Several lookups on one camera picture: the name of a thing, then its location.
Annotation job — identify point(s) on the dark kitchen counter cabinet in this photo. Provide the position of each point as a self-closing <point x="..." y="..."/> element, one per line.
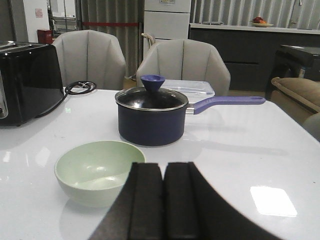
<point x="249" y="52"/>

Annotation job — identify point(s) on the black chrome toaster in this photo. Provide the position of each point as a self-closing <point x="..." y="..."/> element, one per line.
<point x="30" y="81"/>

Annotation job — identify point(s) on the dark blue saucepan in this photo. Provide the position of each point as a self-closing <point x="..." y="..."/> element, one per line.
<point x="159" y="128"/>

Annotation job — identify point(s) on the glass lid blue knob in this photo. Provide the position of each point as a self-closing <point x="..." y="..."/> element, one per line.
<point x="151" y="97"/>

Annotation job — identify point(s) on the light green bowl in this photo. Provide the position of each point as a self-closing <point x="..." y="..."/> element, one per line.
<point x="94" y="173"/>

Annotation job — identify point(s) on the beige plastic chair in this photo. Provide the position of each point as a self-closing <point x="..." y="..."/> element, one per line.
<point x="149" y="38"/>

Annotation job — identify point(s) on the black side table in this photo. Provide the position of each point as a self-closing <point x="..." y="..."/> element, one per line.
<point x="291" y="61"/>

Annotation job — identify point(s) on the right grey upholstered chair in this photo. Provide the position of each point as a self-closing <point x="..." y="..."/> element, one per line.
<point x="186" y="59"/>

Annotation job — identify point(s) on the fruit plate on counter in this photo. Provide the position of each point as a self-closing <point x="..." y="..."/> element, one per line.
<point x="260" y="22"/>

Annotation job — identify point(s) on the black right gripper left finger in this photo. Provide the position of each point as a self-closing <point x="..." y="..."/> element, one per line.
<point x="138" y="211"/>

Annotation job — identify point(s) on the clear plastic storage box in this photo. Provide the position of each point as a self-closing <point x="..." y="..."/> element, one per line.
<point x="189" y="86"/>

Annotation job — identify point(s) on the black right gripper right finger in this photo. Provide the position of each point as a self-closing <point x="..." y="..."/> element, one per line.
<point x="195" y="211"/>

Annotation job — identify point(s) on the red barrier tape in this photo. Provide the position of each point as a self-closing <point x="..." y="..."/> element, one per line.
<point x="111" y="24"/>

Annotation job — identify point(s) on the white refrigerator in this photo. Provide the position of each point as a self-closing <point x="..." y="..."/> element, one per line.
<point x="167" y="19"/>

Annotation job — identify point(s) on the grey upholstered chair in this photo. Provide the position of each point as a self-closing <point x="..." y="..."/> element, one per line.
<point x="91" y="56"/>
<point x="186" y="59"/>

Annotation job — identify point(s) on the left grey upholstered chair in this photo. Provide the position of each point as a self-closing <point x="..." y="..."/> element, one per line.
<point x="91" y="56"/>

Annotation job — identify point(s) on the red box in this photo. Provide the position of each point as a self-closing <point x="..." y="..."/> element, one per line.
<point x="45" y="36"/>

